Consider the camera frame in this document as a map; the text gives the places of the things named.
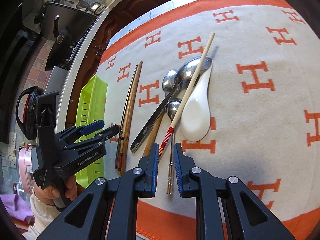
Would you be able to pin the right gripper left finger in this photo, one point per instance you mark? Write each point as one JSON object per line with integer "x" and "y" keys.
{"x": 107, "y": 209}

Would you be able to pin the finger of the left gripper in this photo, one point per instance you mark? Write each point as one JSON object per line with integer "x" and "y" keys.
{"x": 73, "y": 133}
{"x": 98, "y": 140}

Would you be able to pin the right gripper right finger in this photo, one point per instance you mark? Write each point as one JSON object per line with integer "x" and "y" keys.
{"x": 225, "y": 208}

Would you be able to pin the dark patterned chopstick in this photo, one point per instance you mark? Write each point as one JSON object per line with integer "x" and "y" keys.
{"x": 123, "y": 121}

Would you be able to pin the brown wooden chopstick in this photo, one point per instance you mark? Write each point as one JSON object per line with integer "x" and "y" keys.
{"x": 127, "y": 120}

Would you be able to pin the light chopstick red striped end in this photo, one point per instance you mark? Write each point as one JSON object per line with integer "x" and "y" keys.
{"x": 186, "y": 95}

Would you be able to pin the small slim steel spoon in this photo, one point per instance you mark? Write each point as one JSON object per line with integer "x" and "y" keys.
{"x": 171, "y": 110}

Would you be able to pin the white ceramic soup spoon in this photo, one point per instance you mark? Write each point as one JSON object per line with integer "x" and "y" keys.
{"x": 195, "y": 118}

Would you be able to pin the large steel spoon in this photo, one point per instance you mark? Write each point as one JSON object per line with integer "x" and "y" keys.
{"x": 171, "y": 85}

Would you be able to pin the white left sleeve forearm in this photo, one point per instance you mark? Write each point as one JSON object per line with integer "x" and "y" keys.
{"x": 44, "y": 212}

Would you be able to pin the person's left hand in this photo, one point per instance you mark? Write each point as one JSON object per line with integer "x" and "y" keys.
{"x": 51, "y": 193}

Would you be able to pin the green plastic utensil tray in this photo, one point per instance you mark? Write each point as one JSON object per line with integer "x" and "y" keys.
{"x": 91, "y": 107}

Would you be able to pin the pink rice cooker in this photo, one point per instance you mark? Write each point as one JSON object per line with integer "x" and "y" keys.
{"x": 26, "y": 169}

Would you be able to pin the purple cloth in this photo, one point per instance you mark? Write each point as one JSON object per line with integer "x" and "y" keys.
{"x": 17, "y": 208}

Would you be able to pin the black wok pan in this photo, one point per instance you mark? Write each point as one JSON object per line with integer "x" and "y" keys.
{"x": 60, "y": 49}

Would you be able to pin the orange white H blanket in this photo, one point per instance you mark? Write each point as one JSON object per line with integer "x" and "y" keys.
{"x": 263, "y": 95}

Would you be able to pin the black kettle with handle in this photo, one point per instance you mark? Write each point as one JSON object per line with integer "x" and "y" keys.
{"x": 28, "y": 124}

